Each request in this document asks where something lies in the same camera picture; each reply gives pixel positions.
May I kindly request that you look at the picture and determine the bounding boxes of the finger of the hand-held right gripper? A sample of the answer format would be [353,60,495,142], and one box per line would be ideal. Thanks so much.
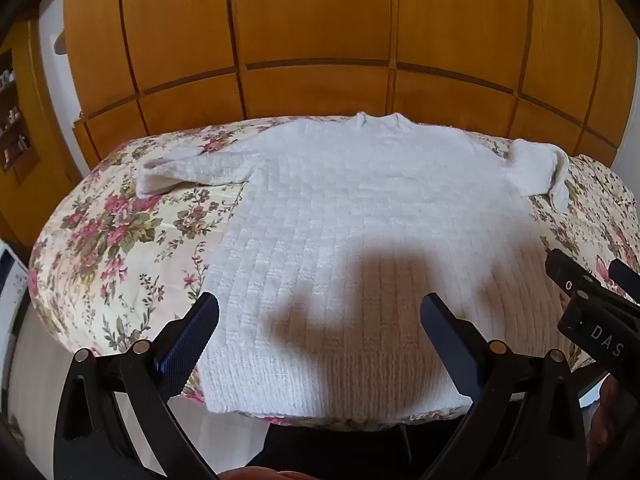
[545,249,594,307]
[608,258,640,307]

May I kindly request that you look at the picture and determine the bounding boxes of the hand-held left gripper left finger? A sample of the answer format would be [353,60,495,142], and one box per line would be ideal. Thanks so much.
[54,292,221,480]

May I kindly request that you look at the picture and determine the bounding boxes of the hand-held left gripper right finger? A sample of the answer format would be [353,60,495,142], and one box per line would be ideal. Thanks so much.
[420,293,587,480]

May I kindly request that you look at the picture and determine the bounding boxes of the white knitted sweater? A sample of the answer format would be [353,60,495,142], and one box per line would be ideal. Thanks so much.
[136,112,571,418]

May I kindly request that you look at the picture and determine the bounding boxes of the floral bedspread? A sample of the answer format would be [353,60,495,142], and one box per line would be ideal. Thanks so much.
[27,115,640,433]

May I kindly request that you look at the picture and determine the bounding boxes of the person's dark pants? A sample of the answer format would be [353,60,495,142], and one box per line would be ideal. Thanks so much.
[245,417,466,480]

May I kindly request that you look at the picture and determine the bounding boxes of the wooden shelf unit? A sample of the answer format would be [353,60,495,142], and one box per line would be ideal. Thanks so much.
[0,20,82,257]

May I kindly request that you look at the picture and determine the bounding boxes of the white door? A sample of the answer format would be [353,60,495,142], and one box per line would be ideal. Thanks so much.
[37,0,84,181]

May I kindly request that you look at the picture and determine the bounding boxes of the wooden wardrobe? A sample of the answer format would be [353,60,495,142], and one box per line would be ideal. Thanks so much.
[62,0,638,172]

